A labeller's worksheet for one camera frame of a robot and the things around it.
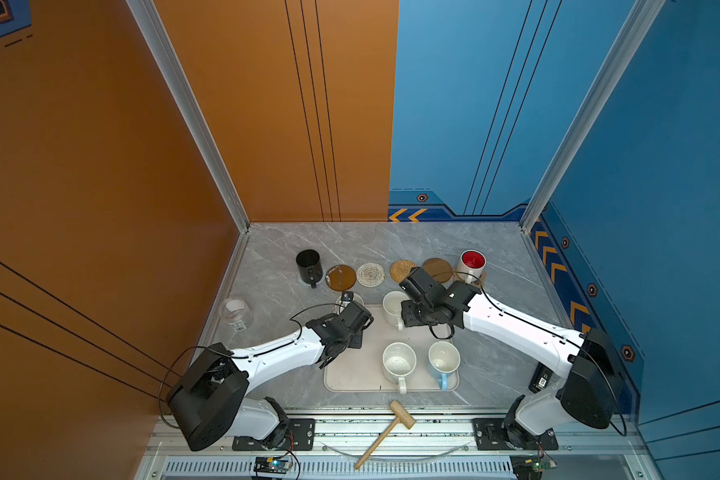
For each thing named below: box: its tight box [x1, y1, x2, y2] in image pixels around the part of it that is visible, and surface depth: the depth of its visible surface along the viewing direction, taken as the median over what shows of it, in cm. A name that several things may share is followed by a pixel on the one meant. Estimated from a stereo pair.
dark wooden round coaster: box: [422, 258, 453, 283], surface depth 108 cm
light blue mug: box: [428, 340, 461, 391], surface depth 79 cm
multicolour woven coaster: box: [356, 262, 386, 288], surface depth 107 cm
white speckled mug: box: [382, 342, 417, 395], surface depth 81 cm
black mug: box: [295, 249, 323, 289], surface depth 99 cm
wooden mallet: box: [354, 400, 417, 470], surface depth 76 cm
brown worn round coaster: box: [325, 264, 357, 291], surface depth 105 cm
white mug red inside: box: [457, 249, 487, 285], surface depth 101 cm
